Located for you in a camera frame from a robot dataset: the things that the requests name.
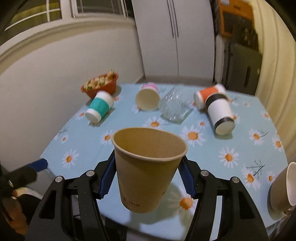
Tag brown kraft paper cup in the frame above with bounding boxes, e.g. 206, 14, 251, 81
111, 128, 188, 213

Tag teal banded white cup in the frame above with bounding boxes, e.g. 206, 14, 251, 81
85, 91, 114, 124

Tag black banded white cup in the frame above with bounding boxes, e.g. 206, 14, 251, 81
205, 93, 235, 136

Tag pink banded paper cup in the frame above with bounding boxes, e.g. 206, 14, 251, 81
135, 82, 160, 111

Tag orange banded white cup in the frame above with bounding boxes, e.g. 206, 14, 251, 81
193, 83, 226, 110

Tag brown ceramic mug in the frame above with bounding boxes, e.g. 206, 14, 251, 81
269, 162, 295, 212

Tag blue daisy tablecloth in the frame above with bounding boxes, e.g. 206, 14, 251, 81
42, 84, 287, 240

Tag clear glass tumbler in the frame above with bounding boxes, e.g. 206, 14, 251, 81
159, 85, 191, 123

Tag cream curtain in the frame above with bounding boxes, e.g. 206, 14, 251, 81
249, 1, 295, 158

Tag white cabinet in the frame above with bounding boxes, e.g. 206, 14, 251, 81
132, 1, 215, 81

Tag orange black cardboard box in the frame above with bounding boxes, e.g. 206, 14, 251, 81
217, 1, 254, 38

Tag window with white frame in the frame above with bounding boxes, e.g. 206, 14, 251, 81
1, 0, 134, 44

